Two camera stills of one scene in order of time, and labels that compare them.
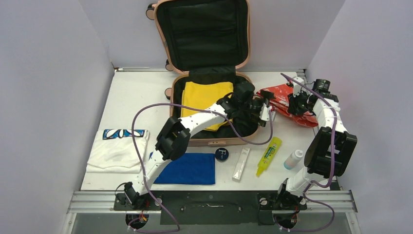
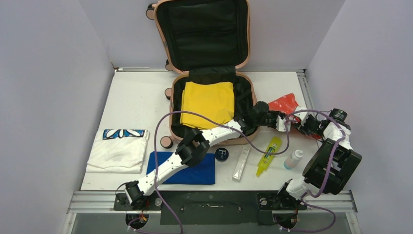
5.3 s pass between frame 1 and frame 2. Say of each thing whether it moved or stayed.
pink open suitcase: stayed
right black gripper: moved
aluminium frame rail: stayed
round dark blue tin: stayed
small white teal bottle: stayed
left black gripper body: moved
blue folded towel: stayed
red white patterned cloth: moved
